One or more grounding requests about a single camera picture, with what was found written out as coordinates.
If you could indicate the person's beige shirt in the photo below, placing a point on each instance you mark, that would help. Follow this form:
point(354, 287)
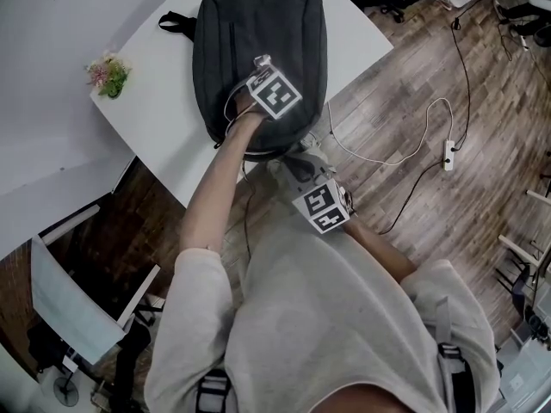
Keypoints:
point(323, 325)

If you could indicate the person's right forearm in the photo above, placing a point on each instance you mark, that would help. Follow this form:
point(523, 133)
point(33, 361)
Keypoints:
point(379, 252)

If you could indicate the pale wooden furniture frame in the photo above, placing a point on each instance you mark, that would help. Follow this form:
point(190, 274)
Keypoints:
point(521, 248)

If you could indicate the person's right shoe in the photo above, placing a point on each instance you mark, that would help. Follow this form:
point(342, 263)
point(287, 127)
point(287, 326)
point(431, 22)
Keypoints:
point(312, 140)

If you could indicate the dark grey backpack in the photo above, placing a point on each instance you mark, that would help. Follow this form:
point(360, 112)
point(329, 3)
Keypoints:
point(224, 58)

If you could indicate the person's left hand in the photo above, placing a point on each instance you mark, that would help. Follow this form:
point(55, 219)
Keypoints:
point(247, 108)

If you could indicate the small pale tag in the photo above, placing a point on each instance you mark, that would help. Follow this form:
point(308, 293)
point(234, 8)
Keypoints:
point(262, 60)

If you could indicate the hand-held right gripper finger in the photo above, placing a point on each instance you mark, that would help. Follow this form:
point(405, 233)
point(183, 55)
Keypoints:
point(312, 168)
point(286, 172)

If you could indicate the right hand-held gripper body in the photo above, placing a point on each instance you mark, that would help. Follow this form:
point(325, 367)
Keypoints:
point(323, 205)

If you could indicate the white table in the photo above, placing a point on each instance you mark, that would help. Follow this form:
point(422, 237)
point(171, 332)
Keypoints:
point(163, 110)

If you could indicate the small potted flower plant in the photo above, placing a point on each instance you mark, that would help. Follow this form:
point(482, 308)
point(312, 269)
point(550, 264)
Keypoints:
point(109, 75)

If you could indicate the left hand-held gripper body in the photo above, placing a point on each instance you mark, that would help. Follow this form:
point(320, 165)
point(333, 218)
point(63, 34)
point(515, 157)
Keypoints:
point(275, 95)

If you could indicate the person's left forearm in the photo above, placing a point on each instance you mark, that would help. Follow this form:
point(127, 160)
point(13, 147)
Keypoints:
point(219, 187)

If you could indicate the white power strip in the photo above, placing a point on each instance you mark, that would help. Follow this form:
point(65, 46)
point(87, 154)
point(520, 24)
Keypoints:
point(449, 155)

